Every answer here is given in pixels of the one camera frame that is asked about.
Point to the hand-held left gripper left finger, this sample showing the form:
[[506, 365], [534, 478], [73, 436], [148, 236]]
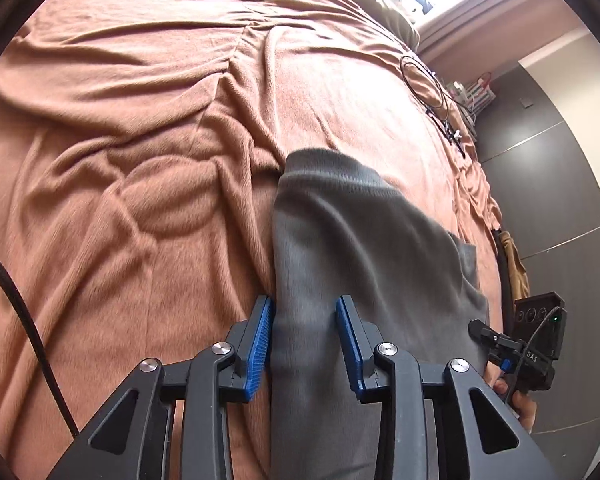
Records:
[[260, 345]]

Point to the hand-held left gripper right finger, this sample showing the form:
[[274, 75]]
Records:
[[349, 345]]

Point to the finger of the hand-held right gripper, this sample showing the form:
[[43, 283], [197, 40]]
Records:
[[495, 337]]

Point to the grey T-shirt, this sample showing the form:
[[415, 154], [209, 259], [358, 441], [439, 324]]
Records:
[[360, 250]]

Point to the person's right hand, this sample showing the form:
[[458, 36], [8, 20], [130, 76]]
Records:
[[522, 410]]

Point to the brown folded cloth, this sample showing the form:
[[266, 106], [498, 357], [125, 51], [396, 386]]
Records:
[[517, 265]]

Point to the grey wardrobe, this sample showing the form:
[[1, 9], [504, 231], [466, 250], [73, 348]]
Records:
[[555, 185]]

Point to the brown fleece blanket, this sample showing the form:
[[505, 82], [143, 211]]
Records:
[[130, 160]]

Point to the cream nightstand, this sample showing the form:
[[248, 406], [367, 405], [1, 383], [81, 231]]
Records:
[[465, 105]]

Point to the striped paper bag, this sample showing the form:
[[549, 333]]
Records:
[[482, 92]]

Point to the pink curtain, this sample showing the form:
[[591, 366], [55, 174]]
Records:
[[505, 20]]

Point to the beige duvet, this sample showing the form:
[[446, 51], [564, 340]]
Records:
[[375, 5]]

